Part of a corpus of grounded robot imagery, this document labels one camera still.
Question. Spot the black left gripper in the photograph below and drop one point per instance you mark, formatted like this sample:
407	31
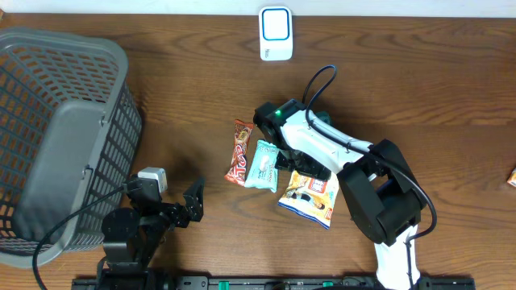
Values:
193	209

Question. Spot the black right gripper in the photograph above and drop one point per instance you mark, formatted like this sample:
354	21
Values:
314	167

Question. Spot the light green tissue pack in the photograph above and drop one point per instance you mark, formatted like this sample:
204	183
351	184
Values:
263	173

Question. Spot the yellow snack bag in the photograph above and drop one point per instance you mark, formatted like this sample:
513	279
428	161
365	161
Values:
311	198

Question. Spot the red chocolate bar wrapper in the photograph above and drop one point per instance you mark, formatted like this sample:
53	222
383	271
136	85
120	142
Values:
238	169

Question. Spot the blue mouthwash bottle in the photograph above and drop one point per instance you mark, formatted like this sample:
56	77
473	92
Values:
324	117

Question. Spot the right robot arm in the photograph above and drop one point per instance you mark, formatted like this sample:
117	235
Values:
382	195

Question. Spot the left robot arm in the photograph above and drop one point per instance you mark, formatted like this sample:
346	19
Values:
133	234

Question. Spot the white barcode scanner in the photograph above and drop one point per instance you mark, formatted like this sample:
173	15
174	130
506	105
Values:
276	33

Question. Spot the grey plastic shopping basket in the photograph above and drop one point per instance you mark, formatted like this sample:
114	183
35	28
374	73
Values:
69	132

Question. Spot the orange packet at edge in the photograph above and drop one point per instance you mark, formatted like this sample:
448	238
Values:
512	178

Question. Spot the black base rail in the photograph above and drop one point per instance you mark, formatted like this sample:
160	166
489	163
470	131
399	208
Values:
348	282

